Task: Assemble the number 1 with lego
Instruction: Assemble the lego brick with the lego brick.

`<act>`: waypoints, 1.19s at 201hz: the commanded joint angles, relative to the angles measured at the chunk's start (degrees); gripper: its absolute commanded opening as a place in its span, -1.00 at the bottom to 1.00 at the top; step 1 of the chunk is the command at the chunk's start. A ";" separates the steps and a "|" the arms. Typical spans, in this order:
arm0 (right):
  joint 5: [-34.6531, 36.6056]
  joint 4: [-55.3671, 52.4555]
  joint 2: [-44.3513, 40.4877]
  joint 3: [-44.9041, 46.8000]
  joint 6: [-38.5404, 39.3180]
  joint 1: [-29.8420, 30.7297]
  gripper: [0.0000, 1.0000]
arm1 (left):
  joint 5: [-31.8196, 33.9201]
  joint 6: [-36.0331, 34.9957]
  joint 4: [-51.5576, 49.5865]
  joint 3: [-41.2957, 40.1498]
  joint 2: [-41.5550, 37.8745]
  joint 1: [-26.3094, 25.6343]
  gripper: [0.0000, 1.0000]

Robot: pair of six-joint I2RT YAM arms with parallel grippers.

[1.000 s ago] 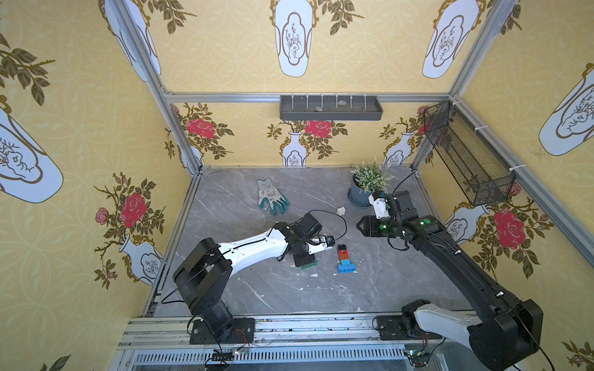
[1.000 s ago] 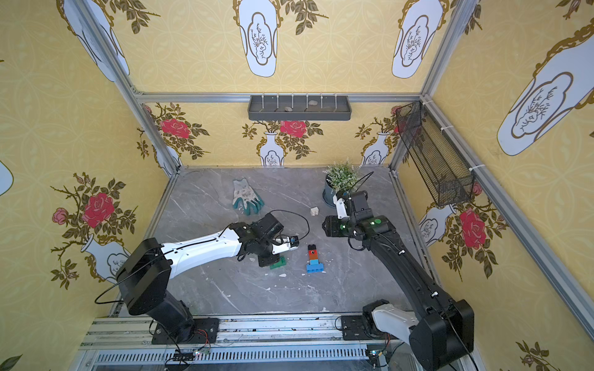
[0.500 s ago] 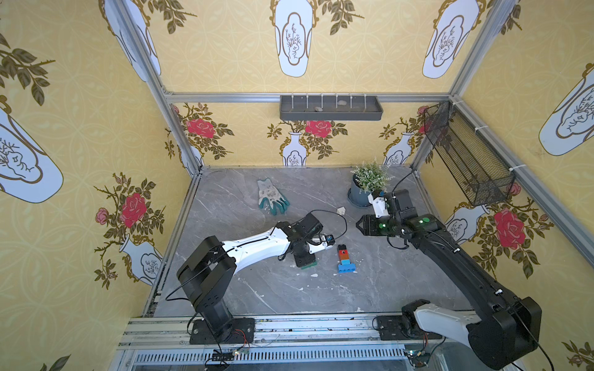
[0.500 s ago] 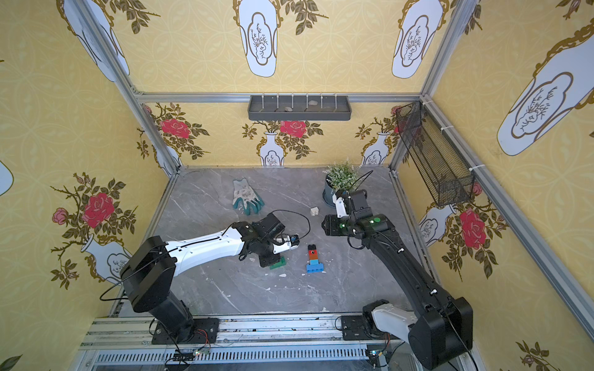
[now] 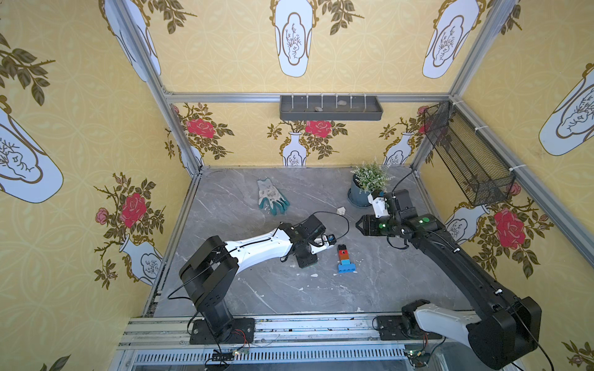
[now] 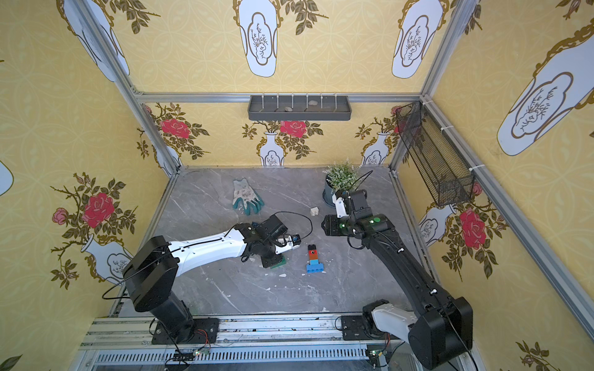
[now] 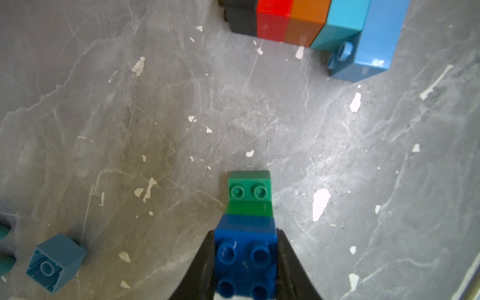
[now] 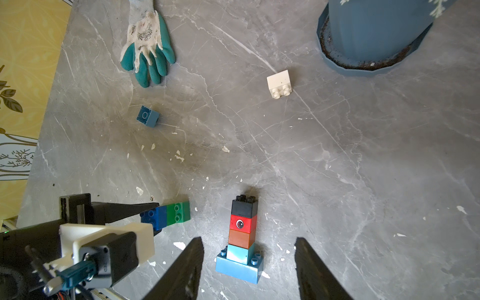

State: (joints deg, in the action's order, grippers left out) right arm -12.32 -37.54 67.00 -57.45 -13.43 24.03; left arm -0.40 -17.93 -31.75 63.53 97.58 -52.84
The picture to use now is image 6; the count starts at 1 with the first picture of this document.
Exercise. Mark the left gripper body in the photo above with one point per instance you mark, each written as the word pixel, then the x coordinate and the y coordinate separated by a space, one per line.
pixel 271 253

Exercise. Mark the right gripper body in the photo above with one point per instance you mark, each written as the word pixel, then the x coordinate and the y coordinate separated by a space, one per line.
pixel 351 199

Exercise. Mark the green 2x4 brick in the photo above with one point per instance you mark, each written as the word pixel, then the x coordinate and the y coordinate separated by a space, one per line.
pixel 280 263

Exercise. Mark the light blue 2x4 brick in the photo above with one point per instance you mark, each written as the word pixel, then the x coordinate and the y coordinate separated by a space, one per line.
pixel 314 268

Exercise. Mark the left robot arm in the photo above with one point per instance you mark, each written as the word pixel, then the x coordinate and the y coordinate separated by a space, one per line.
pixel 150 275

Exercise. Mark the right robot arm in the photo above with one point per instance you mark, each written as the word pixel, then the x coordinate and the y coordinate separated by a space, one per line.
pixel 439 327

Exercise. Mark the green white work glove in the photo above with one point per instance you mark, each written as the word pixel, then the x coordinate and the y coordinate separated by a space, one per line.
pixel 246 198

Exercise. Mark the potted plant grey pot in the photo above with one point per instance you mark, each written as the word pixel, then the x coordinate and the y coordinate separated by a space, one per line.
pixel 340 176

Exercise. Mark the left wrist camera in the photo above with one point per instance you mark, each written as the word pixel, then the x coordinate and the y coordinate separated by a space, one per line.
pixel 286 243

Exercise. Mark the black wire mesh basket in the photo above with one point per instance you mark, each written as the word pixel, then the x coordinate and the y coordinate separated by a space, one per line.
pixel 443 170

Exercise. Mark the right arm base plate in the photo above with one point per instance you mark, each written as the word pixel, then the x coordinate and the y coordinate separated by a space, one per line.
pixel 353 328

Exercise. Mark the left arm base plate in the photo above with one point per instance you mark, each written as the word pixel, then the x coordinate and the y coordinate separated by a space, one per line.
pixel 202 331

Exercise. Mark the aluminium front rail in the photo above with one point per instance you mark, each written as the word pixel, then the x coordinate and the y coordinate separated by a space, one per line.
pixel 125 343

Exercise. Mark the grey wall shelf tray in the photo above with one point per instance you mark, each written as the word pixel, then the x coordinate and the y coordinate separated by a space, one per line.
pixel 299 107

